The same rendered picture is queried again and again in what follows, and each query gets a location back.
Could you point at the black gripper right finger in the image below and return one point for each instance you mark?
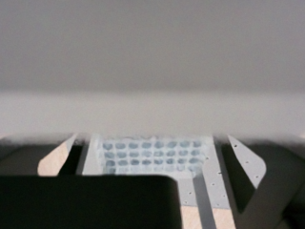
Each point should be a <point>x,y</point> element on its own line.
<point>280,192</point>

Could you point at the grey flat base plate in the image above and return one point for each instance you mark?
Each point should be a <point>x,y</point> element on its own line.
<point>251,163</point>

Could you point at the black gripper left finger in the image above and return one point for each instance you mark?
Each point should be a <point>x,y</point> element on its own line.
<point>22,152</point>

